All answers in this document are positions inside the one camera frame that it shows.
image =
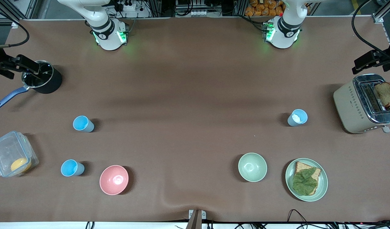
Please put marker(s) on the white connector block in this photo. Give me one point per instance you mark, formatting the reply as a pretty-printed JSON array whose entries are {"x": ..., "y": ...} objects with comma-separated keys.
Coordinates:
[{"x": 199, "y": 13}]

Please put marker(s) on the green lettuce leaf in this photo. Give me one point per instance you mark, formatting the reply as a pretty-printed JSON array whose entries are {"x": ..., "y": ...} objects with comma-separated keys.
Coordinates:
[{"x": 304, "y": 182}]

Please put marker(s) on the bag of orange buns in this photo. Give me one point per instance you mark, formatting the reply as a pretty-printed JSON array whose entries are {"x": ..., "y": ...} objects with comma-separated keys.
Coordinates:
[{"x": 264, "y": 9}]

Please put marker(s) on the beige and chrome toaster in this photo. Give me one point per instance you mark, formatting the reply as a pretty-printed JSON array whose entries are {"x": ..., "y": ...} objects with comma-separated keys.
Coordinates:
[{"x": 347, "y": 108}]

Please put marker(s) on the white power strip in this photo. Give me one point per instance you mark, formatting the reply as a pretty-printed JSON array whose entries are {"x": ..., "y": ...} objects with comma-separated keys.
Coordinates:
[{"x": 128, "y": 5}]

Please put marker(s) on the pale green bowl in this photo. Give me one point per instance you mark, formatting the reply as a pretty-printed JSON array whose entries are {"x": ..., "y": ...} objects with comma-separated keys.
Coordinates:
[{"x": 252, "y": 167}]

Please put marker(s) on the clear plastic food container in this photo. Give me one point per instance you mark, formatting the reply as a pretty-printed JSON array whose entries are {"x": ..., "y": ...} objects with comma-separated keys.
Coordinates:
[{"x": 7, "y": 149}]

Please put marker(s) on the dark toast slice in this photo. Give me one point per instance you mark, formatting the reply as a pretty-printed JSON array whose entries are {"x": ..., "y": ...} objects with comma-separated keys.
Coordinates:
[{"x": 385, "y": 93}]

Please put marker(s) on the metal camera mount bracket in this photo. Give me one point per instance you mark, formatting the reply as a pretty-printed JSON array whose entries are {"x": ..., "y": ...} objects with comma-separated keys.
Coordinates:
[{"x": 194, "y": 219}]

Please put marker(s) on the pink bowl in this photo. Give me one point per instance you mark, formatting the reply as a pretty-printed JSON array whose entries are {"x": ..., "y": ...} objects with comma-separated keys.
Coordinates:
[{"x": 113, "y": 179}]

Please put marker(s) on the brown bread slice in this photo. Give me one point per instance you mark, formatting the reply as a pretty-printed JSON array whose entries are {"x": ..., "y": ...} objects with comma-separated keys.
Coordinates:
[{"x": 301, "y": 166}]

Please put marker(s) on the aluminium frame profile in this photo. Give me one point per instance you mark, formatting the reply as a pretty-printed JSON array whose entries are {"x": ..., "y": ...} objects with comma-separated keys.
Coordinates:
[
  {"x": 379, "y": 16},
  {"x": 29, "y": 8}
]

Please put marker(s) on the bright blue plastic cup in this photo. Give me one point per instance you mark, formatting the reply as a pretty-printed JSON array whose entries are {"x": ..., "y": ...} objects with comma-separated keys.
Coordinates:
[
  {"x": 71, "y": 168},
  {"x": 82, "y": 124}
]

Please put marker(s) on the pale blue plastic cup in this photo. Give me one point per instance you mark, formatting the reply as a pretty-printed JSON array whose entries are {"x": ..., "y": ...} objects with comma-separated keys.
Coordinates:
[{"x": 297, "y": 118}]

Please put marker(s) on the orange round food piece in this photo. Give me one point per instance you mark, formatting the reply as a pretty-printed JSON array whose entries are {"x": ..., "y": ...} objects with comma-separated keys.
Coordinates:
[{"x": 20, "y": 164}]

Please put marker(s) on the pale green plate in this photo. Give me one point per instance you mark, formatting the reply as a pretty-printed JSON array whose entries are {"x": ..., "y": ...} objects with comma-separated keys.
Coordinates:
[{"x": 323, "y": 183}]

